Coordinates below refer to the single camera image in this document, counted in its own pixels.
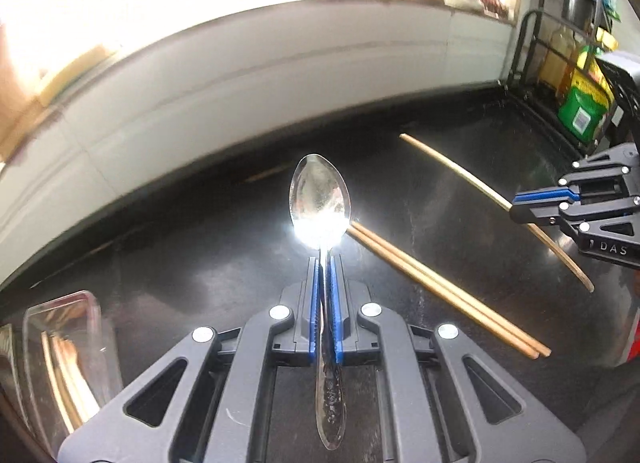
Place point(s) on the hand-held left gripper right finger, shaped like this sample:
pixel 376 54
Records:
pixel 337 313

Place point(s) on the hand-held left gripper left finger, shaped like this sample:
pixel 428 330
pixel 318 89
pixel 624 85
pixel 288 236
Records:
pixel 314 313

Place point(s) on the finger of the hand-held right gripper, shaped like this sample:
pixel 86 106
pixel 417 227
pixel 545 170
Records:
pixel 535 214
pixel 545 195

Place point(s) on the long wooden chopstick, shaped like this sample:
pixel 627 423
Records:
pixel 450 164
pixel 425 282
pixel 425 273

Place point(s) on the metal spoon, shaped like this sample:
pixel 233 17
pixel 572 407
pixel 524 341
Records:
pixel 320 193

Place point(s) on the clear plastic container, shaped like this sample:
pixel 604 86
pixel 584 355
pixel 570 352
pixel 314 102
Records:
pixel 107 343

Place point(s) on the bundle of wooden chopsticks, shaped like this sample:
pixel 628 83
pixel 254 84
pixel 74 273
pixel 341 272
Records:
pixel 65 383

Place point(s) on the green bottle with yellow cap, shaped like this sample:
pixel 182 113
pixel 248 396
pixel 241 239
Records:
pixel 582 113

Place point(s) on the amber oil bottle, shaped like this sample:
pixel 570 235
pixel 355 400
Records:
pixel 557 63

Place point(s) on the black hanging cup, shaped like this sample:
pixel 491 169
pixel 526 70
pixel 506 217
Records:
pixel 580 8

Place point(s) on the black metal rack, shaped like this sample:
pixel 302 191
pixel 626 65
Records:
pixel 546 3

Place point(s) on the glass jar of chili flakes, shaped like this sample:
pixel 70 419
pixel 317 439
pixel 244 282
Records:
pixel 494 3

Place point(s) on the red cloth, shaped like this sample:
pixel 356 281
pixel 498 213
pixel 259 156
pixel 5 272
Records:
pixel 632 343

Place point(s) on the yellow sponge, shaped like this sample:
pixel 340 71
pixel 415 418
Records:
pixel 75 73

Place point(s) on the bamboo cup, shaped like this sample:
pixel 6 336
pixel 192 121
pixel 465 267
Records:
pixel 17 113

